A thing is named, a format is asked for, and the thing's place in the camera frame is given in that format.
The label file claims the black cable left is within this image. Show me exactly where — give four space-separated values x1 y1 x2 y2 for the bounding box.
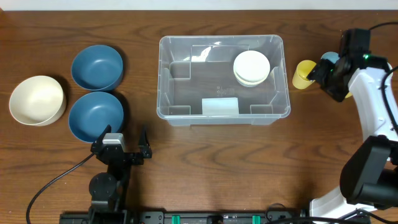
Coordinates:
25 152 96 224

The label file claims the light blue plastic cup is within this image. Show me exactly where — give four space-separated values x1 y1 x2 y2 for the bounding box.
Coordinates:
321 52 340 64

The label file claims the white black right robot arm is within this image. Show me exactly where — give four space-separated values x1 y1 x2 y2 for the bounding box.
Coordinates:
307 29 397 223

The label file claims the white small bowl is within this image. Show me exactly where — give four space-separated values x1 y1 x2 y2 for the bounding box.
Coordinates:
233 50 271 82

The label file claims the black cable right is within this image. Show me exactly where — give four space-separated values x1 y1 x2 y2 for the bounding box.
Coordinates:
368 21 398 138

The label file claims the black cable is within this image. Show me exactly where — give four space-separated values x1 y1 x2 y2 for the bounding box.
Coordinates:
368 21 398 138
25 152 96 224

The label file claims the blue bowl near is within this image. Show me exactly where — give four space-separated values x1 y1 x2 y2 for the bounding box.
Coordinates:
68 91 124 142

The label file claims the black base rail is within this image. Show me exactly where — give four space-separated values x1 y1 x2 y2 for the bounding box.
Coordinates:
59 208 300 224

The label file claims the clear plastic storage bin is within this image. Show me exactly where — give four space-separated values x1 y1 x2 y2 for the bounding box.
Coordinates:
157 35 291 126

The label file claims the blue bowl far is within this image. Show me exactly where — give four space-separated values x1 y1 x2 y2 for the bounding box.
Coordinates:
71 45 124 91

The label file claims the blue bowl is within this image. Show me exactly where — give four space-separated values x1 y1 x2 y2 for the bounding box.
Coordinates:
68 91 124 142
71 45 124 91

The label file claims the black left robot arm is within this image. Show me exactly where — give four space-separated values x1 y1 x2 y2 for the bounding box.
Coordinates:
88 125 152 224

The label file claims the cream large bowl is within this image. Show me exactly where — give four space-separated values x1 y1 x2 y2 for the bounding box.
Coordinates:
9 75 67 126

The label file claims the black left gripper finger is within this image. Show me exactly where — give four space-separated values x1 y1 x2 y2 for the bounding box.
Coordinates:
138 126 152 158
91 124 111 152

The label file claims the yellow plastic cup left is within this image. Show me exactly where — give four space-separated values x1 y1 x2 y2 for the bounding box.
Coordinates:
292 60 316 90

